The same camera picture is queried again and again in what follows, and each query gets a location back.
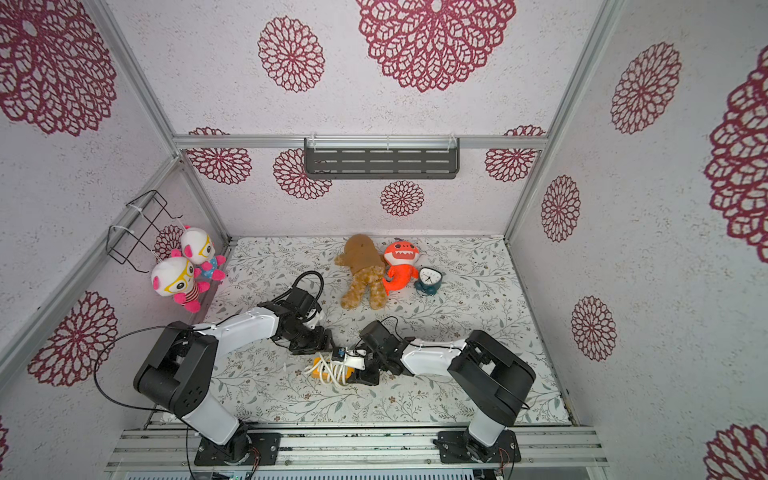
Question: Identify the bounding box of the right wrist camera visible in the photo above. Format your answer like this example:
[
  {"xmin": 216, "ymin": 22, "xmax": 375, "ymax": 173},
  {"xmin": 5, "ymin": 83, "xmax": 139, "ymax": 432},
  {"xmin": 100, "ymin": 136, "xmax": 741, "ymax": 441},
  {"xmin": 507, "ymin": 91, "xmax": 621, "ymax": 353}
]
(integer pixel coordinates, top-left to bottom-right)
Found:
[{"xmin": 332, "ymin": 347, "xmax": 367, "ymax": 370}]

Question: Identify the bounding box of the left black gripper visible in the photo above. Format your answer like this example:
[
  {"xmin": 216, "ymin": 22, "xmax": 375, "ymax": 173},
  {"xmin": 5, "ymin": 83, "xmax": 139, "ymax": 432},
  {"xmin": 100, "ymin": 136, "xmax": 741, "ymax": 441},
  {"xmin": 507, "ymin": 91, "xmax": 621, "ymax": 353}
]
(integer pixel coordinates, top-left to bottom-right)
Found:
[{"xmin": 284, "ymin": 322, "xmax": 337, "ymax": 357}]

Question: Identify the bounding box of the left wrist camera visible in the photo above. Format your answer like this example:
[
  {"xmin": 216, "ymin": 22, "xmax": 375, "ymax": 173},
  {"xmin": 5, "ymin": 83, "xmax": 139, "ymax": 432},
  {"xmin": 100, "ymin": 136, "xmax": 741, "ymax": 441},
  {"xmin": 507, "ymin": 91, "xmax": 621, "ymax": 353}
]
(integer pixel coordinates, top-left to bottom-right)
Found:
[{"xmin": 303, "ymin": 307, "xmax": 325, "ymax": 330}]

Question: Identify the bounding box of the grey wall shelf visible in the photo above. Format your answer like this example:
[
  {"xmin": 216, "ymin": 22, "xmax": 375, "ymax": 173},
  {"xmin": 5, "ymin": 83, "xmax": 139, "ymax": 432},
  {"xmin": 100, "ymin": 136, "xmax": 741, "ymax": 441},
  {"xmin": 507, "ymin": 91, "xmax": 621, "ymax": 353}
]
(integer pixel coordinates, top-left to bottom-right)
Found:
[{"xmin": 303, "ymin": 137, "xmax": 460, "ymax": 180}]

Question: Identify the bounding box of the white power cord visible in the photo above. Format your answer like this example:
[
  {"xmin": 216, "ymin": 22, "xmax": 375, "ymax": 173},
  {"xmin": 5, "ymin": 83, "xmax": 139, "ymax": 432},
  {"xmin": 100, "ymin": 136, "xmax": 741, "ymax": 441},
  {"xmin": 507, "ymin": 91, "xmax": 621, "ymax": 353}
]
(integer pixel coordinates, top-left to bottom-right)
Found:
[{"xmin": 302, "ymin": 352, "xmax": 355, "ymax": 386}]

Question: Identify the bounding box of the pink white plush doll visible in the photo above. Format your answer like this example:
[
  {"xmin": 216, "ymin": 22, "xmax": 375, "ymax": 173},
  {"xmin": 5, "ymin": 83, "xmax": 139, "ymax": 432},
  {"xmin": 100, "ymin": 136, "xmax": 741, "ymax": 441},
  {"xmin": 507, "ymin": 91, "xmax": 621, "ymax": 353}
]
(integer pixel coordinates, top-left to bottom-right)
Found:
[
  {"xmin": 171, "ymin": 225, "xmax": 226, "ymax": 281},
  {"xmin": 150, "ymin": 256, "xmax": 211, "ymax": 313}
]

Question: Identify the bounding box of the red shark plush toy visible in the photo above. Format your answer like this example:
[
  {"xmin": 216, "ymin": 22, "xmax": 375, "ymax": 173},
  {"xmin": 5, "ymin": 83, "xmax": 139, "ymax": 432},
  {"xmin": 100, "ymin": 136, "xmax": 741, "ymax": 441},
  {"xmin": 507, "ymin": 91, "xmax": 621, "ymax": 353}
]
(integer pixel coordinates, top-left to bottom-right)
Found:
[{"xmin": 382, "ymin": 239, "xmax": 421, "ymax": 294}]

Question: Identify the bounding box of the black wire basket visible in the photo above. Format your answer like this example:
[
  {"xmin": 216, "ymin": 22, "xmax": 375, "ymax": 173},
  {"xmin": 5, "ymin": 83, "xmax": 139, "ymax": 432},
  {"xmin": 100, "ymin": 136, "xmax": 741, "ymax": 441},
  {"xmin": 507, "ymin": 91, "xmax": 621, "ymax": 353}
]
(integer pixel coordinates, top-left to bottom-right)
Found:
[{"xmin": 104, "ymin": 189, "xmax": 183, "ymax": 274}]

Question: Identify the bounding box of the teal alarm clock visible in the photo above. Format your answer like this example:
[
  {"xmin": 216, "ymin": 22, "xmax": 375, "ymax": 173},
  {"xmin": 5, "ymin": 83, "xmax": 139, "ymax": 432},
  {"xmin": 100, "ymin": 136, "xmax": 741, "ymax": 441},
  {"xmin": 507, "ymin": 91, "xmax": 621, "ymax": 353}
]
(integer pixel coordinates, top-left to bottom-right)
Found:
[{"xmin": 414, "ymin": 267, "xmax": 443, "ymax": 296}]

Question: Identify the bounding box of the pink white plush doll front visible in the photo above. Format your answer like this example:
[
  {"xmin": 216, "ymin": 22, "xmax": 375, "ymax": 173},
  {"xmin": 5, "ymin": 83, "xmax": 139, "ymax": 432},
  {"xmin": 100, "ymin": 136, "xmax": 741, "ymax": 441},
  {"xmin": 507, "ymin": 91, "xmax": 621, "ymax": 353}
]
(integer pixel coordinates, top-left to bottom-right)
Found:
[{"xmin": 150, "ymin": 256, "xmax": 211, "ymax": 313}]

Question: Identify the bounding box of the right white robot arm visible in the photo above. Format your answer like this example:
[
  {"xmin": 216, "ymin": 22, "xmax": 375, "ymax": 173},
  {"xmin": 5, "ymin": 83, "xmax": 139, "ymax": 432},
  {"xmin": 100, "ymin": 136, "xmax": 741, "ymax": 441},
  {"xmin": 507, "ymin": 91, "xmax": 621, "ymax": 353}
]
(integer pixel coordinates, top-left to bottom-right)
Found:
[{"xmin": 332, "ymin": 320, "xmax": 536, "ymax": 466}]

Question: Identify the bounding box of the pink white plush doll rear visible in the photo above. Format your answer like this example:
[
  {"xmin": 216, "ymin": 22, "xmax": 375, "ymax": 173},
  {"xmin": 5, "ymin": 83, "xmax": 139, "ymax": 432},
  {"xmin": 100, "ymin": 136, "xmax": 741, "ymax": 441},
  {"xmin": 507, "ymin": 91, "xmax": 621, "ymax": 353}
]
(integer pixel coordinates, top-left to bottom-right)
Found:
[{"xmin": 171, "ymin": 225, "xmax": 226, "ymax": 281}]

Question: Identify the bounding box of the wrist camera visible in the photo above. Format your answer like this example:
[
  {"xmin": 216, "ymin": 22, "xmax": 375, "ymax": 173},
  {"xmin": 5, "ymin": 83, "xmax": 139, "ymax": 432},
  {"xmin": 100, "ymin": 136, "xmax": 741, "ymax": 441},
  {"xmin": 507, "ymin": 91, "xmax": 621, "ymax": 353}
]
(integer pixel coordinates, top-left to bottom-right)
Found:
[
  {"xmin": 303, "ymin": 307, "xmax": 325, "ymax": 330},
  {"xmin": 332, "ymin": 347, "xmax": 367, "ymax": 370}
]

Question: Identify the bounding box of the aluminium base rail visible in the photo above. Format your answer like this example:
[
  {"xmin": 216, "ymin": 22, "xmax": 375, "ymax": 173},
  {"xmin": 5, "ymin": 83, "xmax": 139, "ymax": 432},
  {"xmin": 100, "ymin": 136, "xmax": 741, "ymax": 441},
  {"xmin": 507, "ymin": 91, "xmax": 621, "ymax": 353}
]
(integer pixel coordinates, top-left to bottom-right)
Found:
[{"xmin": 105, "ymin": 425, "xmax": 609, "ymax": 479}]

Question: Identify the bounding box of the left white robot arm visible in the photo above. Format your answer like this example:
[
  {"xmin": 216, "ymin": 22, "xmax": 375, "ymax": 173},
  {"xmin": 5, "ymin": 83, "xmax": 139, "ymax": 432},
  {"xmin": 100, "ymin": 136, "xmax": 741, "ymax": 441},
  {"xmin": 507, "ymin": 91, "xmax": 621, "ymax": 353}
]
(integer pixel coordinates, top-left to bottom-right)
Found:
[{"xmin": 133, "ymin": 283, "xmax": 332, "ymax": 468}]

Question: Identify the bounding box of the brown gingerbread plush toy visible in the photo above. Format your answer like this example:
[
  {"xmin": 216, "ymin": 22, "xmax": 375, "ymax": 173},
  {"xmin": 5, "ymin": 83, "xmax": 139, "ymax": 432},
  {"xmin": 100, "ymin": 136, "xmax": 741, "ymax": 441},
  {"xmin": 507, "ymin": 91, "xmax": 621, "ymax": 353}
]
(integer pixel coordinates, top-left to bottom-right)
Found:
[{"xmin": 334, "ymin": 234, "xmax": 388, "ymax": 310}]

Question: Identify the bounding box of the orange power strip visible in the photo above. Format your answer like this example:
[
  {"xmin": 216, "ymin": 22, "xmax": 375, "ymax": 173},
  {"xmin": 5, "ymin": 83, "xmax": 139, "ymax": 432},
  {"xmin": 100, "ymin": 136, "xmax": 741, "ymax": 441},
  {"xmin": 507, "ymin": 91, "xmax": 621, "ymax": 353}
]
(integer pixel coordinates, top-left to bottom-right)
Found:
[{"xmin": 304, "ymin": 355, "xmax": 354, "ymax": 386}]

